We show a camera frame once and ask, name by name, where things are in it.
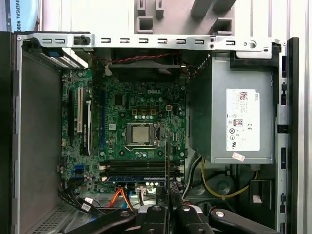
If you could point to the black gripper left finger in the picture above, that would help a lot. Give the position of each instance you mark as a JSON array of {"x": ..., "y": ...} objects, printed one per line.
[{"x": 153, "y": 219}]

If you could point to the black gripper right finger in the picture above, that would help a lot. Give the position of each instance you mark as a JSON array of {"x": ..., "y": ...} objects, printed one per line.
[{"x": 187, "y": 221}]

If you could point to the RAM stick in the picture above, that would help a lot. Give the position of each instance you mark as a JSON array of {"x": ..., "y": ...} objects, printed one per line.
[
  {"x": 136, "y": 179},
  {"x": 168, "y": 158}
]

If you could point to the black RAM slot white clips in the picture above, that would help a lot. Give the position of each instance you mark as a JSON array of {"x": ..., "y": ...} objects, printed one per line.
[
  {"x": 103, "y": 178},
  {"x": 141, "y": 168}
]

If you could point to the metal CPU socket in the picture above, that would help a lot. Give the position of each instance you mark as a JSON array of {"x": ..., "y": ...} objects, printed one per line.
[{"x": 128, "y": 145}]

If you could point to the silver CPU chip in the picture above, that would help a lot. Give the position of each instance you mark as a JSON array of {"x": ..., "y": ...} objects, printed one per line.
[{"x": 141, "y": 134}]

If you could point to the green motherboard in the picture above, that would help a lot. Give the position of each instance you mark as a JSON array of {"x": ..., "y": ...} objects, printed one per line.
[{"x": 114, "y": 112}]

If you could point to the grey power supply unit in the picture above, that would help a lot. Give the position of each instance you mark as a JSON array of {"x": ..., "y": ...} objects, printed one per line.
[{"x": 209, "y": 109}]

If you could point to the white expansion slot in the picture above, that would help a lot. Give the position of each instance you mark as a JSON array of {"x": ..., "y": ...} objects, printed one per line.
[{"x": 80, "y": 109}]

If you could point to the black expansion slot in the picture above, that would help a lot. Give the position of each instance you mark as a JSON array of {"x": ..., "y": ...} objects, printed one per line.
[{"x": 71, "y": 114}]

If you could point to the black case fan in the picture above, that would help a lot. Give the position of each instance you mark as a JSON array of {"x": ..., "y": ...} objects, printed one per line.
[{"x": 146, "y": 70}]

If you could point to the black open PC case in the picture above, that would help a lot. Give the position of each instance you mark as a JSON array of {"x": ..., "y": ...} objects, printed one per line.
[{"x": 39, "y": 122}]

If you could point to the grey parts rack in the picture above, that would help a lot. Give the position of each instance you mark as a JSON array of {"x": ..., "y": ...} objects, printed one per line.
[{"x": 170, "y": 26}]

